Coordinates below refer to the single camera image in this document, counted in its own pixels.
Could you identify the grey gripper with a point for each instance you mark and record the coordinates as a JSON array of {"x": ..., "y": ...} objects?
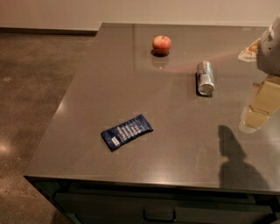
[{"x": 269, "y": 53}]

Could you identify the silver redbull can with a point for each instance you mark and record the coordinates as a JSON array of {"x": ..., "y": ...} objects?
[{"x": 205, "y": 78}]

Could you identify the red apple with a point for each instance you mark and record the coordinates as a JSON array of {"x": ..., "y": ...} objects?
[{"x": 161, "y": 44}]

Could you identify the blue snack bag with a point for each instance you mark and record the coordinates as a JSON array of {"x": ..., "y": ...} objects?
[{"x": 126, "y": 132}]

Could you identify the dark cabinet drawer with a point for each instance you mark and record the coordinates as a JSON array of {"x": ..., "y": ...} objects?
[{"x": 115, "y": 209}]

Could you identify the black drawer handle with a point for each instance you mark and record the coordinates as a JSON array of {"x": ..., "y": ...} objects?
[{"x": 164, "y": 215}]

